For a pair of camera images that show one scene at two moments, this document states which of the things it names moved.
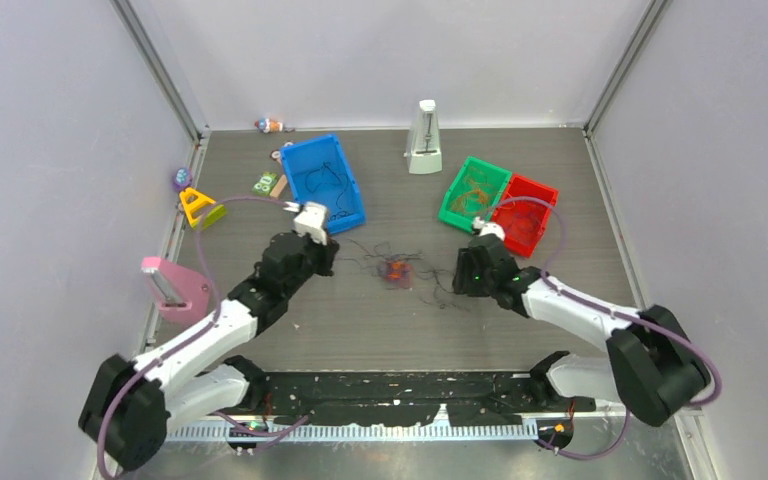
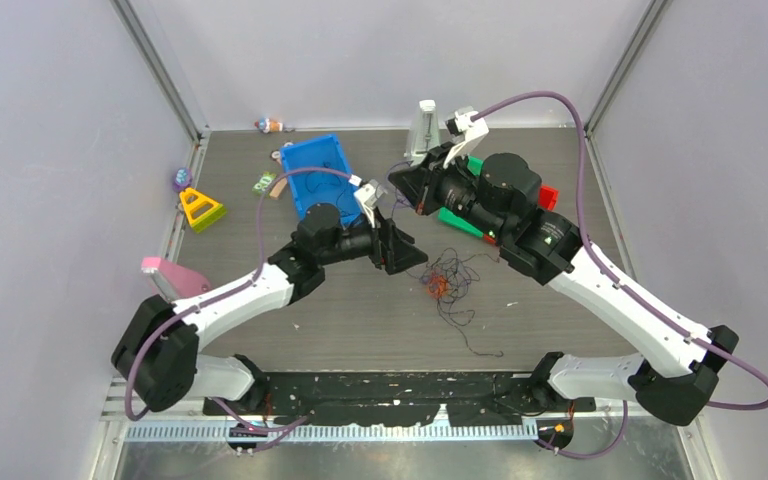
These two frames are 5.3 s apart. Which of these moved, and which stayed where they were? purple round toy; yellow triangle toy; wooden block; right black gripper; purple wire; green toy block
Moved: purple wire; right black gripper
Stayed: yellow triangle toy; purple round toy; green toy block; wooden block
